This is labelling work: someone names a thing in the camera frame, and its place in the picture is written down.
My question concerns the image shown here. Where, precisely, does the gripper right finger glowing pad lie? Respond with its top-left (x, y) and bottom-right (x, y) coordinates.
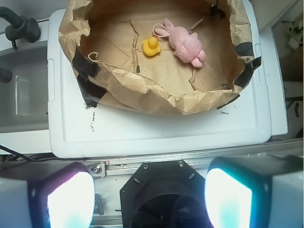
top-left (204, 155), bottom-right (304, 228)

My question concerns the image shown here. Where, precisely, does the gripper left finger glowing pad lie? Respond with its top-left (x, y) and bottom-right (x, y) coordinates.
top-left (0, 161), bottom-right (95, 228)

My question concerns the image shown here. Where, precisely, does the yellow rubber duck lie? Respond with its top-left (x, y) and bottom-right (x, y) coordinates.
top-left (142, 35), bottom-right (161, 57)

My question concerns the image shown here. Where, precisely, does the pink plush bunny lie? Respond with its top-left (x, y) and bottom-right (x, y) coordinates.
top-left (152, 18), bottom-right (206, 68)

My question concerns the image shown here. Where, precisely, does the brown paper bag tray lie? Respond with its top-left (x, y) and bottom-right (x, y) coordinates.
top-left (59, 0), bottom-right (261, 115)

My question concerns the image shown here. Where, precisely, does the aluminium extrusion rail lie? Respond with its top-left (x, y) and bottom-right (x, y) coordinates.
top-left (0, 139), bottom-right (304, 179)

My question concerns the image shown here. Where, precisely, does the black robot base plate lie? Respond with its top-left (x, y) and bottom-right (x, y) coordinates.
top-left (120, 160), bottom-right (212, 228)

